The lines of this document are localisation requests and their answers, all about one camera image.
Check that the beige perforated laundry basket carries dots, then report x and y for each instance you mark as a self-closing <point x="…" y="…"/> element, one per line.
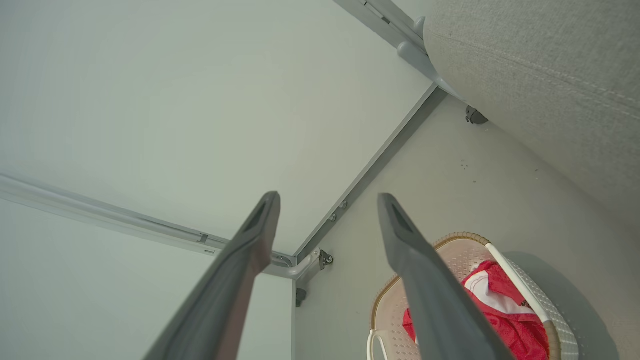
<point x="465" y="255"/>

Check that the black caster wheel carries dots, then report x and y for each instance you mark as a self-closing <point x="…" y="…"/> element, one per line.
<point x="326" y="259"/>
<point x="475" y="117"/>
<point x="300" y="297"/>

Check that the red white sports jersey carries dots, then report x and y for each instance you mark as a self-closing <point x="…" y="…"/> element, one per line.
<point x="520" y="330"/>

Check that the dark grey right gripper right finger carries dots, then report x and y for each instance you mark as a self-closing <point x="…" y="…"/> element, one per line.
<point x="435" y="305"/>

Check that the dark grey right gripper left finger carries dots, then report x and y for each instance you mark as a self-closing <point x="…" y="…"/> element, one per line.
<point x="235" y="280"/>

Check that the grey fabric sofa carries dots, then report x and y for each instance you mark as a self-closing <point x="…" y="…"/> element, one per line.
<point x="550" y="75"/>

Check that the grey metal partition foot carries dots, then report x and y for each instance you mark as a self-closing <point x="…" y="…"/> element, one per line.
<point x="300" y="270"/>

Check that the grey partition bottom rail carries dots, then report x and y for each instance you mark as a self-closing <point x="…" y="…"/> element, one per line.
<point x="370" y="170"/>
<point x="100" y="210"/>

